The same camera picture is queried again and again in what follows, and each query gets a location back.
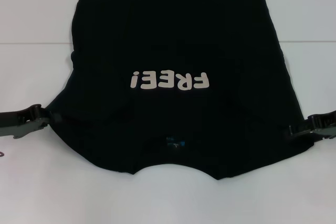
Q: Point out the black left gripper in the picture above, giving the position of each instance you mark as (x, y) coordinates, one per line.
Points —
(21, 123)

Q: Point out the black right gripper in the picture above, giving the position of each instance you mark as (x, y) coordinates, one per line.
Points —
(324, 127)

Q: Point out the black shirt with FREE print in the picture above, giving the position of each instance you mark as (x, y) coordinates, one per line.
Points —
(168, 37)

